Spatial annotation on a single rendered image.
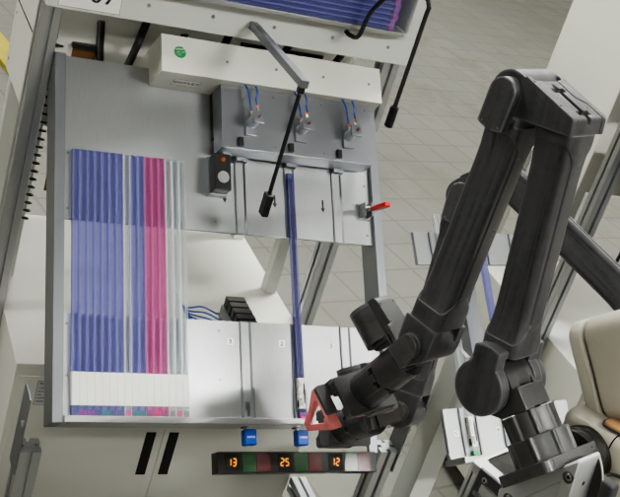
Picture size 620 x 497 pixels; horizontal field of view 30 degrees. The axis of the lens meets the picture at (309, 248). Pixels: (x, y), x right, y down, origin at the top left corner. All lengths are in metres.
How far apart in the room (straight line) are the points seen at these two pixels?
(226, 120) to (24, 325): 0.63
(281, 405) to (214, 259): 0.79
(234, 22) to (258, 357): 0.66
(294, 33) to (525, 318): 1.06
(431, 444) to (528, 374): 1.07
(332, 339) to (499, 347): 0.87
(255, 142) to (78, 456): 0.79
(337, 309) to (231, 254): 1.30
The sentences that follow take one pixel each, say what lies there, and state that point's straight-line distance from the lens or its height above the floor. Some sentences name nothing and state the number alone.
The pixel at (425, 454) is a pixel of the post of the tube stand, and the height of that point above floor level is 0.55.
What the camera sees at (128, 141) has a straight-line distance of 2.29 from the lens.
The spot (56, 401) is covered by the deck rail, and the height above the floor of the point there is 0.75.
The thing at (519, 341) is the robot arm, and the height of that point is 1.31.
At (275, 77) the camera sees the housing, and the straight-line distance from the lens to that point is 2.38.
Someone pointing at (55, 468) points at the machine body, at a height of 0.35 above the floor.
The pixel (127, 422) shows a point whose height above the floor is 0.73.
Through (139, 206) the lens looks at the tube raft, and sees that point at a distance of 2.24.
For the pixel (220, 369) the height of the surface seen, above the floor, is 0.79.
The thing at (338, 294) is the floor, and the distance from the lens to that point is 4.37.
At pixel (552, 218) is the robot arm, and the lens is 1.47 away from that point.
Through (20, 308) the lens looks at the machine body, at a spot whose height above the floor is 0.62.
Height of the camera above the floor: 1.98
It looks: 25 degrees down
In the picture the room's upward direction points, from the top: 18 degrees clockwise
